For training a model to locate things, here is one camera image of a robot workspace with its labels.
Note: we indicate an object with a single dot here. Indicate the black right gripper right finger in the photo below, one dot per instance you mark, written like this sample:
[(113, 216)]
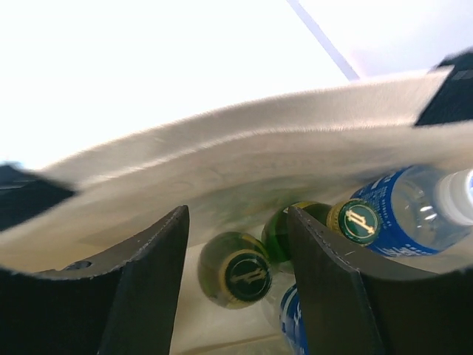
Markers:
[(357, 302)]

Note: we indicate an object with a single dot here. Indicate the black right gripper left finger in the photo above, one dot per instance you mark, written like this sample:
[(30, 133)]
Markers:
[(120, 301)]

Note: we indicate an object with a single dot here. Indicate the blue label water bottle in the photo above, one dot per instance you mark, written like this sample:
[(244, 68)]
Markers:
[(424, 210), (281, 307)]

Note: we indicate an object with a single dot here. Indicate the green bottle orange label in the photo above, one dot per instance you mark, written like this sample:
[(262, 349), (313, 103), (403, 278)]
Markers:
[(234, 270)]

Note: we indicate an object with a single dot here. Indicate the beige canvas tote bag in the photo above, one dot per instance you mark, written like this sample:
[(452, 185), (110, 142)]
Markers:
[(231, 167)]

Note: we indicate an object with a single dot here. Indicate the right aluminium frame post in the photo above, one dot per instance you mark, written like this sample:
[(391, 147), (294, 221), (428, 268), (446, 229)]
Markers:
[(335, 55)]

